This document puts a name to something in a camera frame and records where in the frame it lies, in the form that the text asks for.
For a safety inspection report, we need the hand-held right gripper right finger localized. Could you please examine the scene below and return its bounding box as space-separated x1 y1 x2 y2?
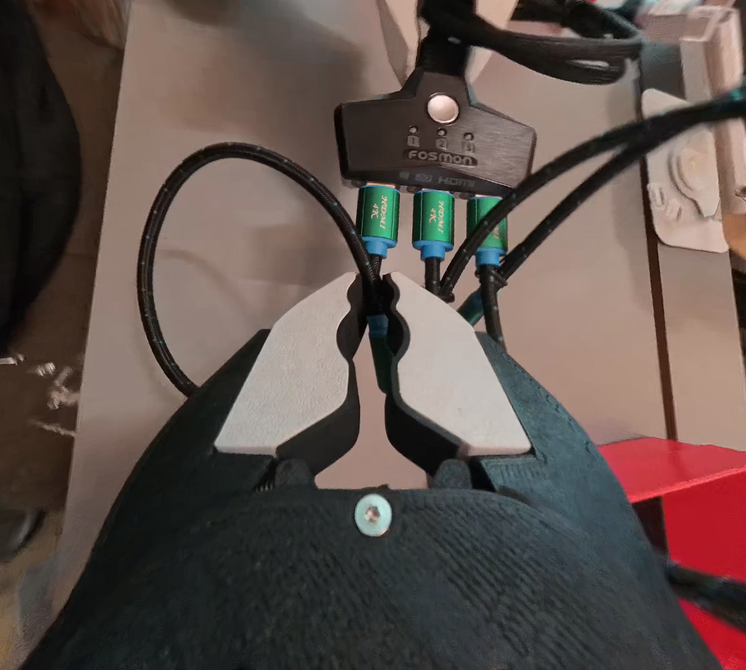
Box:
382 270 534 475

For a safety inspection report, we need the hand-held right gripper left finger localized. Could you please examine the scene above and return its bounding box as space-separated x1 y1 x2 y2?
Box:
213 270 369 469

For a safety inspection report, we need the black Fosmon HDMI switch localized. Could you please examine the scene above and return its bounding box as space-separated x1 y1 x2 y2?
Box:
334 70 538 199

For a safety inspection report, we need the grey desk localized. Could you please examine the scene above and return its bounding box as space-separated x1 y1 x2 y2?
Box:
55 0 746 612

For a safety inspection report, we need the white plastic clamp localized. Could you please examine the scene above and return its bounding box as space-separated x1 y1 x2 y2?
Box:
638 2 746 99

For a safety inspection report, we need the white mounting plate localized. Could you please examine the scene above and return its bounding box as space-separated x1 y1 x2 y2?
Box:
641 89 732 250

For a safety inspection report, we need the person's black sweater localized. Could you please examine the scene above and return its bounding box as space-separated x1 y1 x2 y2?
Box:
0 0 82 347

